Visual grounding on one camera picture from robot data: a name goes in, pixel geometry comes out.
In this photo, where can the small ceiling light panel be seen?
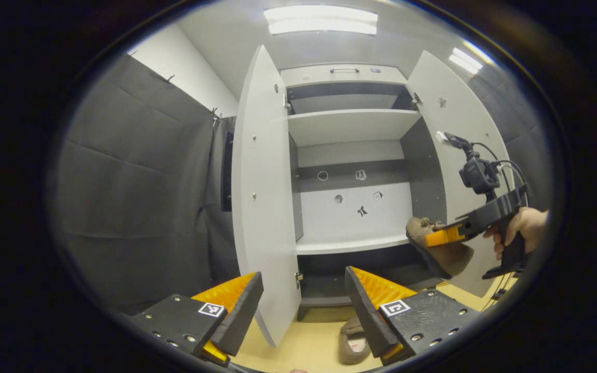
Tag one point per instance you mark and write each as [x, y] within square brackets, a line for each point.
[465, 61]

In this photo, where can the white grey shoe cabinet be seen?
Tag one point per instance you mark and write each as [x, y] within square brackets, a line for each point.
[353, 127]

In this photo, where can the brown fuzzy shoe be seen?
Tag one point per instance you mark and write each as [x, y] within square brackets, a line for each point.
[353, 347]
[449, 259]

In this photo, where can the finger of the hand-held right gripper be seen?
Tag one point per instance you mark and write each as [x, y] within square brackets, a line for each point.
[441, 237]

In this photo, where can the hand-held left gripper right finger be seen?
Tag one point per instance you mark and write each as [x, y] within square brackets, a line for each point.
[368, 316]

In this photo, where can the white shoe cabinet door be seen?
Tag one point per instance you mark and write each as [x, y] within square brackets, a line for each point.
[464, 116]
[265, 207]

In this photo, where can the large ceiling light panel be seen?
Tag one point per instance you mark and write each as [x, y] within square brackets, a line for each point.
[321, 19]

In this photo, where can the small black object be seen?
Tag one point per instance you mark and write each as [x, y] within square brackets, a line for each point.
[498, 295]

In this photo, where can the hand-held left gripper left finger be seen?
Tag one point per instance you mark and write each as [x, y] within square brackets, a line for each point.
[241, 316]

